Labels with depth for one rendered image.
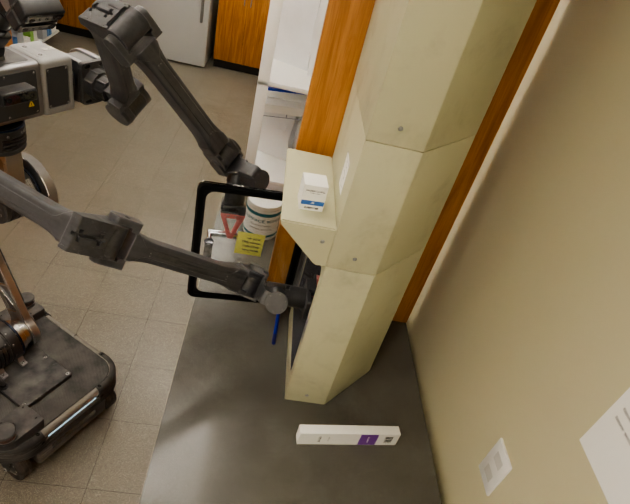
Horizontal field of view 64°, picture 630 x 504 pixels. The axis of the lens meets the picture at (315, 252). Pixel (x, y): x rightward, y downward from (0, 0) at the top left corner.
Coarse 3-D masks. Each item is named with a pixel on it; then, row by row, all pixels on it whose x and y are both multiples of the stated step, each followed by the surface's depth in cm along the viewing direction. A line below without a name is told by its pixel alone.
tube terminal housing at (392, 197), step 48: (336, 144) 125; (384, 144) 91; (336, 192) 112; (384, 192) 97; (432, 192) 106; (336, 240) 104; (384, 240) 104; (336, 288) 112; (384, 288) 119; (288, 336) 153; (336, 336) 121; (384, 336) 141; (288, 384) 134; (336, 384) 135
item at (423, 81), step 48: (384, 0) 96; (432, 0) 76; (480, 0) 76; (528, 0) 87; (384, 48) 88; (432, 48) 81; (480, 48) 85; (384, 96) 86; (432, 96) 86; (480, 96) 95; (432, 144) 93
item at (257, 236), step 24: (216, 192) 130; (216, 216) 134; (240, 216) 135; (264, 216) 136; (216, 240) 139; (240, 240) 140; (264, 240) 141; (288, 240) 142; (264, 264) 146; (288, 264) 147; (216, 288) 150
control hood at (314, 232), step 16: (288, 160) 121; (304, 160) 123; (320, 160) 124; (288, 176) 115; (288, 192) 109; (288, 208) 104; (288, 224) 101; (304, 224) 102; (320, 224) 103; (304, 240) 104; (320, 240) 104; (320, 256) 106
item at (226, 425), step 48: (192, 336) 146; (240, 336) 150; (192, 384) 133; (240, 384) 137; (384, 384) 148; (192, 432) 123; (240, 432) 126; (288, 432) 129; (192, 480) 114; (240, 480) 116; (288, 480) 119; (336, 480) 122; (384, 480) 124; (432, 480) 127
